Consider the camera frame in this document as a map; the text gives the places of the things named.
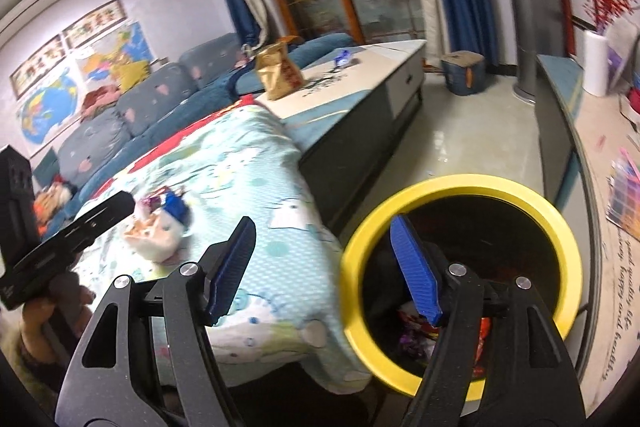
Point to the yellow trash bin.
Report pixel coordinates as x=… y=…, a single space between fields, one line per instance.
x=450 y=184

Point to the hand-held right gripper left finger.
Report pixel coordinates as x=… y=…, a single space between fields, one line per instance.
x=235 y=267

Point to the colourful booklet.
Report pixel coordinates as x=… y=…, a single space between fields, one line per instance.
x=625 y=192

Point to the small blue candy wrapper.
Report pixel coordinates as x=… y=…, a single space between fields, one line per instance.
x=343 y=58

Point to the white paper towel roll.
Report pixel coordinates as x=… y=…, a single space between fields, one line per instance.
x=595 y=64

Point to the grey round column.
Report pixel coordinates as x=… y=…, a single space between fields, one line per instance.
x=525 y=7

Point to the gold paper bag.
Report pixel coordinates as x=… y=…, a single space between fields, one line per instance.
x=277 y=72

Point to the orange clothes pile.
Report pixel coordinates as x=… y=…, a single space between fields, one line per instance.
x=52 y=199

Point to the person's left hand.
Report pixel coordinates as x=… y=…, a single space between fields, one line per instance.
x=70 y=297

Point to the framed embroidery picture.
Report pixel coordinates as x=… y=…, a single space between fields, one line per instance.
x=37 y=67
x=92 y=22

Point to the pink clothes pile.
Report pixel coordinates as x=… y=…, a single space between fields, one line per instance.
x=100 y=104

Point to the white plastic bag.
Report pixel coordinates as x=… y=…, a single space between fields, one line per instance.
x=160 y=242

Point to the purple foil wrapper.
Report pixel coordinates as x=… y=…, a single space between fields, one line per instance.
x=151 y=201

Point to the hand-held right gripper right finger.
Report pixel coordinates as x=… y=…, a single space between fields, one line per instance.
x=415 y=267

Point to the light blue cartoon printed blanket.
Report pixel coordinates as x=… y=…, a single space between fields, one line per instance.
x=270 y=167

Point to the red sheet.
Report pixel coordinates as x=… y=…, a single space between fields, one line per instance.
x=150 y=162

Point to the country map poster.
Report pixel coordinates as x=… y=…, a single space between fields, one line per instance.
x=115 y=52

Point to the teal board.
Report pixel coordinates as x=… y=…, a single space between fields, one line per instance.
x=46 y=163

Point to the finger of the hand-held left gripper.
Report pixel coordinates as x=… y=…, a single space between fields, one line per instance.
x=107 y=214

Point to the blue sofa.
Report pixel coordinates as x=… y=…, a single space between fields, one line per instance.
x=210 y=99

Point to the world map poster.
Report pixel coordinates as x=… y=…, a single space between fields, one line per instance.
x=47 y=112

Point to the yellow pillow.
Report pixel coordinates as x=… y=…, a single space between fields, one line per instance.
x=131 y=74

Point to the blue grey stool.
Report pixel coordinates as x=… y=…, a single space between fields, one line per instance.
x=462 y=74

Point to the grey heart print cushion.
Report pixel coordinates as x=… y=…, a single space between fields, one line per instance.
x=95 y=147
x=210 y=59
x=155 y=99

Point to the person's left forearm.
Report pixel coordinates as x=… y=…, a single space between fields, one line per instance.
x=25 y=367

